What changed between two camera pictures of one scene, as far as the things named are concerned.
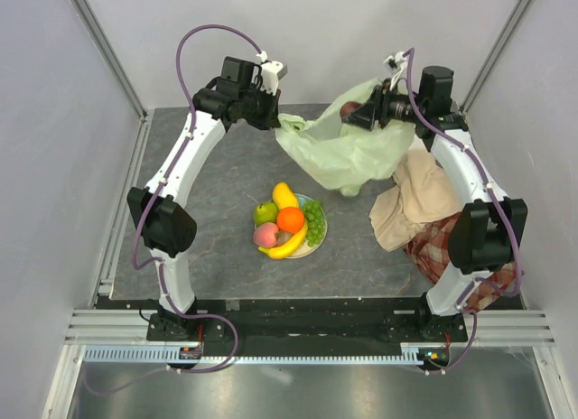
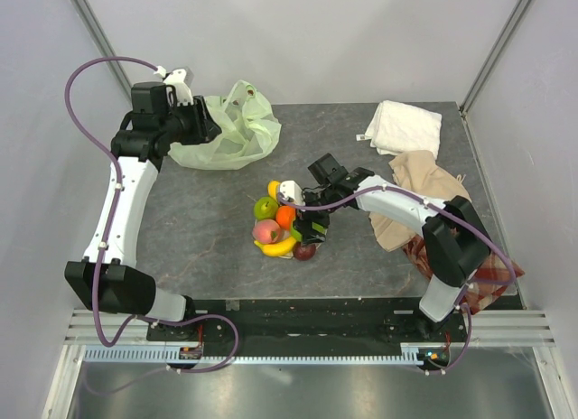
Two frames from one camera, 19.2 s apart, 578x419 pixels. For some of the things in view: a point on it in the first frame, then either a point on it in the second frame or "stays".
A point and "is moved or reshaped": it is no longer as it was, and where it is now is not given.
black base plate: x=304 y=321 stays
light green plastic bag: x=341 y=154 → x=249 y=130
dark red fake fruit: x=348 y=108 → x=303 y=252
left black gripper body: x=259 y=107 → x=188 y=125
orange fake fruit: x=290 y=219 stays
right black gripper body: x=392 y=105 → x=303 y=220
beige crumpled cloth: x=425 y=194 stays
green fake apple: x=265 y=212 is moved or reshaped
